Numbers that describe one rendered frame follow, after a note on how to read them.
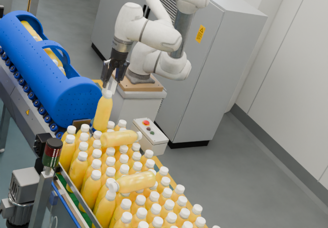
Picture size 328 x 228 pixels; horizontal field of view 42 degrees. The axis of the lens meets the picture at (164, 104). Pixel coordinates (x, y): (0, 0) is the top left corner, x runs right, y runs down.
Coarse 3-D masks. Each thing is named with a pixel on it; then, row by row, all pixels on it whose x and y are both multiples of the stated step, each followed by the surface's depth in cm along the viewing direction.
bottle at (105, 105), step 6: (102, 96) 201; (102, 102) 200; (108, 102) 200; (102, 108) 200; (108, 108) 201; (96, 114) 204; (102, 114) 202; (108, 114) 203; (96, 120) 204; (102, 120) 203; (108, 120) 206; (96, 126) 206; (102, 126) 205
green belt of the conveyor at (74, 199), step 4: (52, 168) 202; (60, 176) 199; (60, 180) 197; (64, 180) 198; (64, 184) 196; (68, 192) 192; (72, 196) 191; (72, 200) 189; (76, 200) 190; (76, 204) 188; (80, 212) 184; (84, 212) 185; (84, 216) 183; (88, 216) 184; (88, 220) 182; (88, 224) 180
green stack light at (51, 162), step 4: (44, 156) 162; (48, 156) 161; (44, 160) 162; (48, 160) 162; (52, 160) 162; (56, 160) 163; (44, 164) 163; (48, 164) 162; (52, 164) 163; (56, 164) 164
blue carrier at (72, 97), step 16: (16, 16) 259; (32, 16) 265; (0, 32) 257; (16, 32) 247; (16, 48) 242; (32, 48) 234; (16, 64) 242; (32, 64) 228; (48, 64) 223; (64, 64) 256; (32, 80) 226; (48, 80) 216; (64, 80) 213; (80, 80) 213; (48, 96) 213; (64, 96) 209; (80, 96) 215; (96, 96) 222; (48, 112) 217; (64, 112) 215; (80, 112) 222
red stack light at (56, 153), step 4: (44, 148) 162; (48, 148) 159; (52, 148) 159; (60, 148) 161; (44, 152) 162; (48, 152) 160; (52, 152) 160; (56, 152) 160; (60, 152) 162; (52, 156) 161; (56, 156) 161
